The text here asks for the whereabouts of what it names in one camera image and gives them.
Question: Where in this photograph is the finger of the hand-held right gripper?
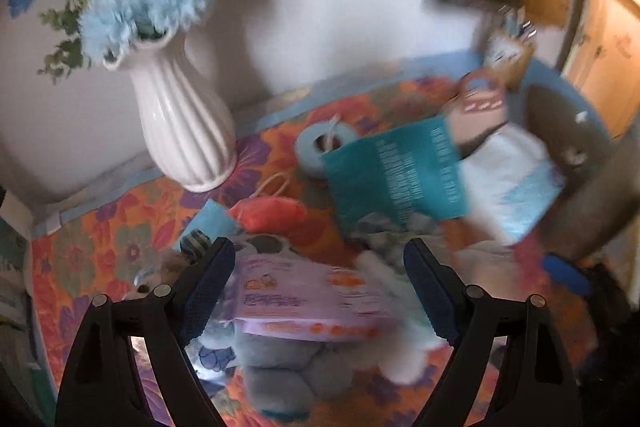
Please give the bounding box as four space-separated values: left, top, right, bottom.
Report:
541 253 594 297

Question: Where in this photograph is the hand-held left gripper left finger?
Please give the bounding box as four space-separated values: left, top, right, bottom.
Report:
55 237 236 427

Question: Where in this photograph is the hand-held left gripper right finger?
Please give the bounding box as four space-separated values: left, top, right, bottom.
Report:
403 237 583 427

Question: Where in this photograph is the green checked scrunchie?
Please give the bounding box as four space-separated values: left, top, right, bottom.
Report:
179 229 213 264

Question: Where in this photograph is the purple wet wipes packet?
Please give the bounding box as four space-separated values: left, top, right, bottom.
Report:
215 254 401 340

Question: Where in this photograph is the red pouch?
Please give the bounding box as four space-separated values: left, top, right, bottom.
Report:
228 172 306 231

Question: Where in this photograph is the white fluffy plush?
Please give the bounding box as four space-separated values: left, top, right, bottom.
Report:
357 252 451 383

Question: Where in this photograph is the grey checked ribbon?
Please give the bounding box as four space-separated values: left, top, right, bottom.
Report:
350 212 436 250

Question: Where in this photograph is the floral orange tablecloth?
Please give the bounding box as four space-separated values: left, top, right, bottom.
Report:
30 52 616 427

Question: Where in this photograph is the white and blue tissue pack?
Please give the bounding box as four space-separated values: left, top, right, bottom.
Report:
457 127 566 245

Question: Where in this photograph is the grey plush toy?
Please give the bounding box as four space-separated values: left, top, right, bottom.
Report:
200 317 361 420

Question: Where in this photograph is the white ribbed vase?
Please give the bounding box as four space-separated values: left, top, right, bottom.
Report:
102 24 238 192

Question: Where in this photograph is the light blue tape roll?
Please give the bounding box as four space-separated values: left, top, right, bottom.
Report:
294 119 358 180

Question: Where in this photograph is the small pink bag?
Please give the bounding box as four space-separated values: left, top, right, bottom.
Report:
442 72 508 152

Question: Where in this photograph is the pen holder box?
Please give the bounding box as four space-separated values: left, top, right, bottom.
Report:
482 7 536 88

